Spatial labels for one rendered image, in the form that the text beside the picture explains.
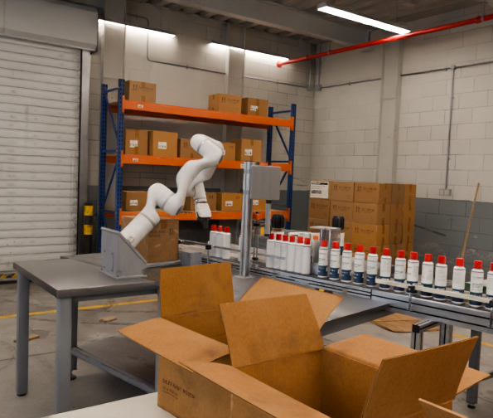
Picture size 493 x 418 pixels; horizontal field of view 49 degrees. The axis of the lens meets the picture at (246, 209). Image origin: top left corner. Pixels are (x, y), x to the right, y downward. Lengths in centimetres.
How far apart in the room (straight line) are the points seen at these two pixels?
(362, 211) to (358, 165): 216
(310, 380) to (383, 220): 544
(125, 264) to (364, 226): 413
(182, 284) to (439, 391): 78
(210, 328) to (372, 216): 512
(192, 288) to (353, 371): 54
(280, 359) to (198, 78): 724
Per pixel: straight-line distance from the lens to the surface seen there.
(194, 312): 158
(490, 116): 753
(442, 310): 264
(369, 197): 664
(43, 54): 729
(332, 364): 132
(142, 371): 347
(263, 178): 308
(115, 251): 305
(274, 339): 124
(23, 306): 364
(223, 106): 754
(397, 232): 696
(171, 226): 350
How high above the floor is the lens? 142
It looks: 4 degrees down
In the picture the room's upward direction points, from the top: 2 degrees clockwise
